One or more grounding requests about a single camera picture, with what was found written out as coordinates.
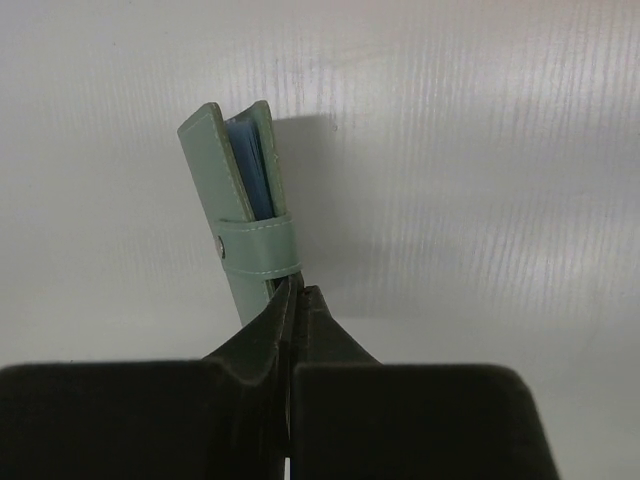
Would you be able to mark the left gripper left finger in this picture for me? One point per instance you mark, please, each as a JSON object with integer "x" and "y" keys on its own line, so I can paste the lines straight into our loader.
{"x": 219, "y": 417}

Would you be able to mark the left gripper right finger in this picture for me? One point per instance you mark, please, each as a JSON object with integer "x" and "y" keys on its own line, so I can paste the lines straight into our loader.
{"x": 353, "y": 417}

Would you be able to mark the green leather card holder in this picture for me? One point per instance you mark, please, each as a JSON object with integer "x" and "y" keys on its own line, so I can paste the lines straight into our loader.
{"x": 234, "y": 165}

